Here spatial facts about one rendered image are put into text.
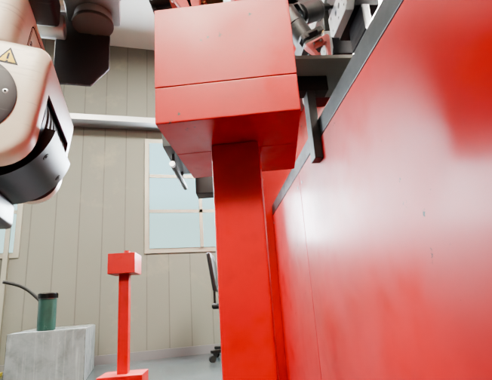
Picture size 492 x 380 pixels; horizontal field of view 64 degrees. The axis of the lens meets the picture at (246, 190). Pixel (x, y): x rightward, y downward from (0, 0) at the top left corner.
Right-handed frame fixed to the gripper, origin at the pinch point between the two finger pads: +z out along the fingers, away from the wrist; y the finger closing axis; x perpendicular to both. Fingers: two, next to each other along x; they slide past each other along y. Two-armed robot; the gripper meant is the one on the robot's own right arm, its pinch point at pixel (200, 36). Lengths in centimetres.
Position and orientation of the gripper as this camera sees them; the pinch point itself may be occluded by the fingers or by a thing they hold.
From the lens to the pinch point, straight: 55.1
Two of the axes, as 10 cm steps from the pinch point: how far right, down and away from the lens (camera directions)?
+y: 9.5, -3.1, 0.1
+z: 3.0, 9.1, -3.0
